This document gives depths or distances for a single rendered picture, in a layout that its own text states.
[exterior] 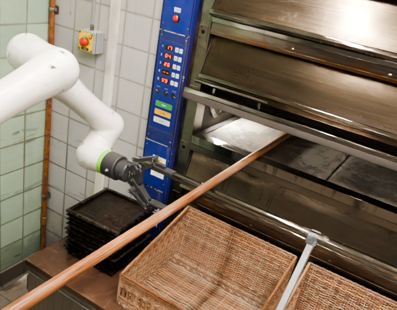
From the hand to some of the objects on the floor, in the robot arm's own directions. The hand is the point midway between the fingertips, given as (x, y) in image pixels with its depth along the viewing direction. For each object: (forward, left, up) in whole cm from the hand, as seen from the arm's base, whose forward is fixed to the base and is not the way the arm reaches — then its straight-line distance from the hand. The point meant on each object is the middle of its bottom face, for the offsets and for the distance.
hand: (168, 190), depth 156 cm
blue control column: (-27, +148, -119) cm, 191 cm away
